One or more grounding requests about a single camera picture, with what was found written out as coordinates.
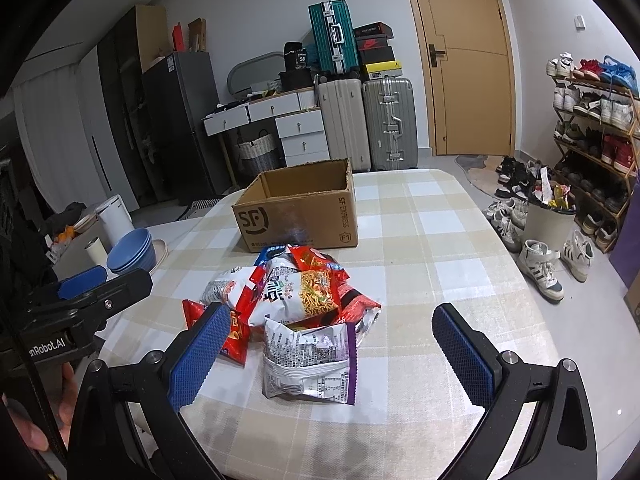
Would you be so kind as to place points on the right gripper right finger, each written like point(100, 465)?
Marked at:
point(559, 442)

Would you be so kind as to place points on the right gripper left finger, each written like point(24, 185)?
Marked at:
point(127, 422)

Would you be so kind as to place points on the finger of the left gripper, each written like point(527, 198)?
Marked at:
point(112, 297)
point(80, 283)

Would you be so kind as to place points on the blue Oreo snack pack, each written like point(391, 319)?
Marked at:
point(269, 253)

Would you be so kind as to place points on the silver purple snack bag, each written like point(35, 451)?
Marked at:
point(320, 364)

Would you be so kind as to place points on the red Oreo snack pack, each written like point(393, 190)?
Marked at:
point(310, 259)

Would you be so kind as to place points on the person's left hand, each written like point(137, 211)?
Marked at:
point(33, 429)

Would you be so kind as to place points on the blue bowls stack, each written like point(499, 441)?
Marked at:
point(133, 251)

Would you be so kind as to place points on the white kettle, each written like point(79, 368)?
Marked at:
point(115, 218)

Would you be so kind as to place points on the red chip bag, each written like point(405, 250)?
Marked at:
point(235, 345)

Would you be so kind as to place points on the white silver snack bag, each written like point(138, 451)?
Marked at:
point(228, 287)

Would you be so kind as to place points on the black refrigerator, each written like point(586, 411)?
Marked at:
point(180, 92)

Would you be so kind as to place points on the white high-top sneaker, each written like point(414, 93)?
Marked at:
point(537, 262)

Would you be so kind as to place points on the instant noodle packet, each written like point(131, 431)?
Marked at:
point(290, 295)

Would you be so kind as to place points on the white trash bin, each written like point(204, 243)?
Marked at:
point(548, 226)

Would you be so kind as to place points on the woven laundry basket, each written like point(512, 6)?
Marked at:
point(260, 154)

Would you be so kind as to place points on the SF cardboard box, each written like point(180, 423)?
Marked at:
point(311, 204)

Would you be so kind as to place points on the plaid tablecloth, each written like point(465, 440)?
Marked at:
point(422, 242)

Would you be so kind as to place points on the white drawer desk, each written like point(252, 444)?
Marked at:
point(298, 120)

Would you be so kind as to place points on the grey oval mirror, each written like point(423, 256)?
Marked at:
point(256, 74)

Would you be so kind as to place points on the beige suitcase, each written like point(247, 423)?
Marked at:
point(344, 122)

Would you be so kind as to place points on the wooden shoe rack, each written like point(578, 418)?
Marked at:
point(597, 134)

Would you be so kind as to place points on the silver suitcase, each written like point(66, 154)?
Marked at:
point(391, 123)

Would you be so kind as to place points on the teal suitcase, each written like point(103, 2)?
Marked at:
point(334, 37)

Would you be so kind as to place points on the shoe boxes stack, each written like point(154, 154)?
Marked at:
point(376, 55)

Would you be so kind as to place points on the wooden door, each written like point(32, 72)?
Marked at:
point(468, 76)

